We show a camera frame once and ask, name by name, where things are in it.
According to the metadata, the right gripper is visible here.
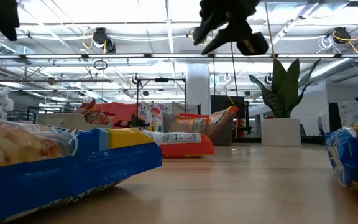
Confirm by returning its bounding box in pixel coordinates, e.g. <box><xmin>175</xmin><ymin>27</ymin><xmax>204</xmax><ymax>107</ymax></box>
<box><xmin>193</xmin><ymin>0</ymin><xmax>262</xmax><ymax>54</ymax></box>

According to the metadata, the orange Maruchan noodle packet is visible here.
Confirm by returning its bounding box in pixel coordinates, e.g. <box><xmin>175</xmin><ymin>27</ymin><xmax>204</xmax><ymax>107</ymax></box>
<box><xmin>141</xmin><ymin>129</ymin><xmax>216</xmax><ymax>159</ymax></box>
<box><xmin>174</xmin><ymin>113</ymin><xmax>211</xmax><ymax>134</ymax></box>
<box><xmin>208</xmin><ymin>105</ymin><xmax>239</xmax><ymax>136</ymax></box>

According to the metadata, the red Maruchan noodle packet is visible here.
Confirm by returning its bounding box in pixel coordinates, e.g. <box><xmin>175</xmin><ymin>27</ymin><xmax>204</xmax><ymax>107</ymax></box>
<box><xmin>75</xmin><ymin>98</ymin><xmax>105</xmax><ymax>125</ymax></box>
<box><xmin>96</xmin><ymin>110</ymin><xmax>117</xmax><ymax>126</ymax></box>

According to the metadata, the long overhead light bar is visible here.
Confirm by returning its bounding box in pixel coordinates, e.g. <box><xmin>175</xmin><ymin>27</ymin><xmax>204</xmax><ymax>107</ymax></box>
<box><xmin>0</xmin><ymin>52</ymin><xmax>358</xmax><ymax>60</ymax></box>

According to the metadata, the white column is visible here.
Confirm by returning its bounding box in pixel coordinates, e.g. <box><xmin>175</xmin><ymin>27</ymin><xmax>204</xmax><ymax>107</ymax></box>
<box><xmin>186</xmin><ymin>63</ymin><xmax>211</xmax><ymax>116</ymax></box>

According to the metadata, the black screen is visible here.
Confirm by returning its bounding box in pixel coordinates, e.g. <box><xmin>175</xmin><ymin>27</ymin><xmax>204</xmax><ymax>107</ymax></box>
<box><xmin>210</xmin><ymin>95</ymin><xmax>246</xmax><ymax>119</ymax></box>

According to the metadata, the green snake plant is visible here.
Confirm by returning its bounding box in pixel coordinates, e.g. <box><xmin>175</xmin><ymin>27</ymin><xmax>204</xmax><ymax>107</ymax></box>
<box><xmin>249</xmin><ymin>58</ymin><xmax>322</xmax><ymax>119</ymax></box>

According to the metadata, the brown plastic bin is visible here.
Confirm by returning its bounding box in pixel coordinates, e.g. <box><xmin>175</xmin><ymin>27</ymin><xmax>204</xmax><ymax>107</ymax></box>
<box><xmin>163</xmin><ymin>113</ymin><xmax>234</xmax><ymax>146</ymax></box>

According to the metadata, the colourful patterned cloth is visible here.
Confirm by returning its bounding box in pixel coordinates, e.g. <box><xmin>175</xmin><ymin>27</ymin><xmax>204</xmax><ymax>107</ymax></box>
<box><xmin>137</xmin><ymin>102</ymin><xmax>173</xmax><ymax>131</ymax></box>

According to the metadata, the white plant pot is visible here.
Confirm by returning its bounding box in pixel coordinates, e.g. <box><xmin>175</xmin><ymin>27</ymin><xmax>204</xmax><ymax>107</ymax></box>
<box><xmin>261</xmin><ymin>117</ymin><xmax>302</xmax><ymax>147</ymax></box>

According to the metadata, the red partition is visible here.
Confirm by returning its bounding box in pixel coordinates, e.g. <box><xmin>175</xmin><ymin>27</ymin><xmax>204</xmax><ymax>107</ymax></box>
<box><xmin>104</xmin><ymin>102</ymin><xmax>138</xmax><ymax>128</ymax></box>

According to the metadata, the white patterned cloth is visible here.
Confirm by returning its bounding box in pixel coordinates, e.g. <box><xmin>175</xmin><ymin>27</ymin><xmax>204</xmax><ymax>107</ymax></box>
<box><xmin>339</xmin><ymin>100</ymin><xmax>358</xmax><ymax>126</ymax></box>

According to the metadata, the grey plastic bin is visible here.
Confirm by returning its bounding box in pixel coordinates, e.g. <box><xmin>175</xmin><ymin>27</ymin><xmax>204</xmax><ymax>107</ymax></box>
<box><xmin>35</xmin><ymin>112</ymin><xmax>114</xmax><ymax>131</ymax></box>

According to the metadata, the white robot figure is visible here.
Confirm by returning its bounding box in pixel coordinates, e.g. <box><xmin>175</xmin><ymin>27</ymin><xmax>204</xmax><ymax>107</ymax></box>
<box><xmin>0</xmin><ymin>86</ymin><xmax>14</xmax><ymax>121</ymax></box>

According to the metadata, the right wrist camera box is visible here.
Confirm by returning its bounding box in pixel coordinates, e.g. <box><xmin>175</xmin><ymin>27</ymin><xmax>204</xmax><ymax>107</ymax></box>
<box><xmin>236</xmin><ymin>32</ymin><xmax>270</xmax><ymax>57</ymax></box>

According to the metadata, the yellow cable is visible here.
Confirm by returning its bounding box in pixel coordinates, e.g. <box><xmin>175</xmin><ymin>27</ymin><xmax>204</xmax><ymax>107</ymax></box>
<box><xmin>264</xmin><ymin>0</ymin><xmax>276</xmax><ymax>62</ymax></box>

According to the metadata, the black frame stand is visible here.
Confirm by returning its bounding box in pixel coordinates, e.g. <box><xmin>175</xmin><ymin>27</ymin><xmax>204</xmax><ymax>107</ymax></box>
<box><xmin>136</xmin><ymin>77</ymin><xmax>187</xmax><ymax>119</ymax></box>

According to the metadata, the black ceiling cable reel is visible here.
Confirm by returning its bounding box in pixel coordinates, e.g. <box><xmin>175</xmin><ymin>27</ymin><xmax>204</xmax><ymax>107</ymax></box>
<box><xmin>333</xmin><ymin>27</ymin><xmax>352</xmax><ymax>44</ymax></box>
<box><xmin>93</xmin><ymin>27</ymin><xmax>117</xmax><ymax>54</ymax></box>

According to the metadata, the black aluminium table frame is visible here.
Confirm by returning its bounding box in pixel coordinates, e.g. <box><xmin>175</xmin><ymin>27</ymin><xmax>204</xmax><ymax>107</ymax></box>
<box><xmin>231</xmin><ymin>135</ymin><xmax>329</xmax><ymax>146</ymax></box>

